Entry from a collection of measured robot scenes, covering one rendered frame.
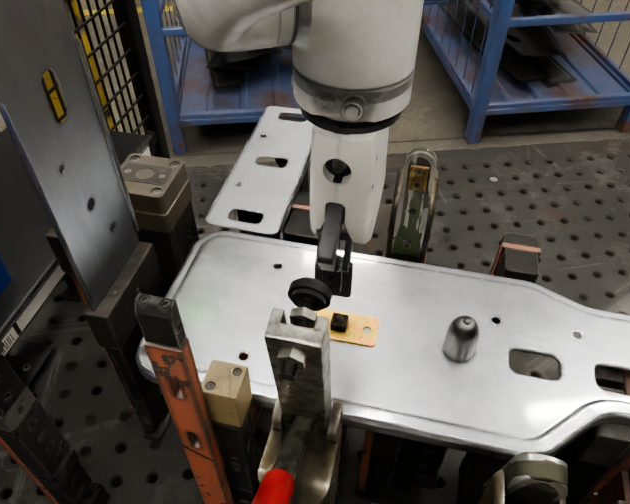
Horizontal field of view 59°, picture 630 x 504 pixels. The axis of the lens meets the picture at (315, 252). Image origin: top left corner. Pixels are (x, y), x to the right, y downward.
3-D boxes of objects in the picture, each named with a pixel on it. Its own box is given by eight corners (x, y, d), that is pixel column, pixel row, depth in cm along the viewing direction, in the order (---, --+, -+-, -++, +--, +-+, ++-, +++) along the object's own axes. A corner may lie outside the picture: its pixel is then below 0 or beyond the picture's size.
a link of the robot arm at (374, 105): (406, 102, 35) (401, 143, 37) (420, 39, 41) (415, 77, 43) (276, 86, 36) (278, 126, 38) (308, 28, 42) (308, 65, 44)
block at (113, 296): (191, 374, 91) (153, 242, 69) (161, 442, 83) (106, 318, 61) (174, 370, 91) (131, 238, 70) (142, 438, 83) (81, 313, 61)
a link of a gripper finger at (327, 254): (333, 235, 39) (332, 285, 43) (353, 163, 43) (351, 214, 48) (316, 232, 39) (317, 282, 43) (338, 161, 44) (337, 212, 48)
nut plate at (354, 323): (380, 319, 61) (381, 313, 60) (375, 348, 58) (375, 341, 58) (305, 306, 62) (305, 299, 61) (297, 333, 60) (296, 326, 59)
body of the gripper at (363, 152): (395, 134, 36) (380, 255, 44) (412, 60, 43) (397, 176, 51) (282, 119, 37) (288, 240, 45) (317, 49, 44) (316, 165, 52)
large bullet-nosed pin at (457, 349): (471, 348, 60) (484, 310, 56) (469, 373, 58) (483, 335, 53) (441, 342, 61) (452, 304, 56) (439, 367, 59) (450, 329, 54)
